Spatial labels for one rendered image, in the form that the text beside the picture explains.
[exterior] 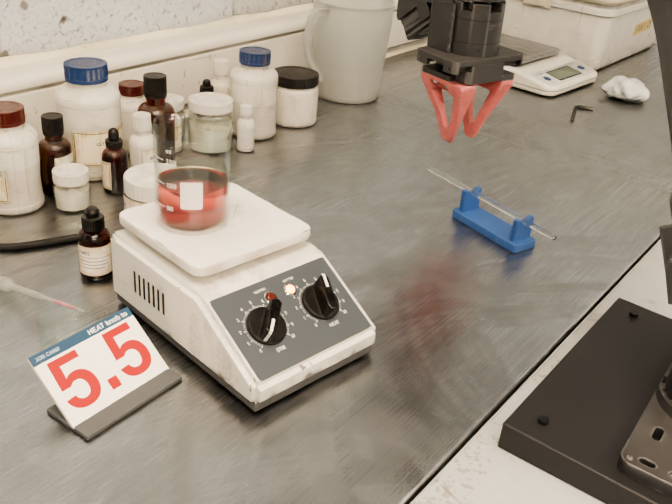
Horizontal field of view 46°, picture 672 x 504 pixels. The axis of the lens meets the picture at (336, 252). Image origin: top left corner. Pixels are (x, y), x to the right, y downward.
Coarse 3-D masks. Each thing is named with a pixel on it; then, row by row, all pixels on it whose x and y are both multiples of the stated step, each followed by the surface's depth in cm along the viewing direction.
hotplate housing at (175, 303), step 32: (128, 256) 65; (160, 256) 63; (288, 256) 65; (320, 256) 66; (128, 288) 67; (160, 288) 62; (192, 288) 60; (224, 288) 60; (160, 320) 64; (192, 320) 60; (192, 352) 62; (224, 352) 58; (320, 352) 61; (352, 352) 63; (224, 384) 60; (256, 384) 57; (288, 384) 59
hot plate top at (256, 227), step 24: (240, 192) 71; (120, 216) 65; (144, 216) 65; (240, 216) 67; (264, 216) 67; (288, 216) 67; (144, 240) 63; (168, 240) 62; (192, 240) 62; (216, 240) 63; (240, 240) 63; (264, 240) 63; (288, 240) 64; (192, 264) 59; (216, 264) 60
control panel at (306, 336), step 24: (312, 264) 65; (264, 288) 62; (336, 288) 65; (216, 312) 59; (240, 312) 59; (288, 312) 61; (360, 312) 64; (240, 336) 58; (288, 336) 60; (312, 336) 61; (336, 336) 62; (264, 360) 58; (288, 360) 59
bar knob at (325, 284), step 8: (320, 280) 62; (328, 280) 63; (312, 288) 63; (320, 288) 62; (328, 288) 62; (304, 296) 62; (312, 296) 63; (320, 296) 62; (328, 296) 62; (336, 296) 64; (304, 304) 62; (312, 304) 62; (320, 304) 62; (328, 304) 61; (336, 304) 62; (312, 312) 62; (320, 312) 62; (328, 312) 62; (336, 312) 63
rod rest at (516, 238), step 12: (468, 192) 88; (480, 192) 90; (468, 204) 89; (456, 216) 90; (468, 216) 89; (480, 216) 89; (492, 216) 89; (528, 216) 84; (480, 228) 87; (492, 228) 86; (504, 228) 87; (516, 228) 83; (528, 228) 84; (492, 240) 86; (504, 240) 84; (516, 240) 84; (528, 240) 84; (516, 252) 84
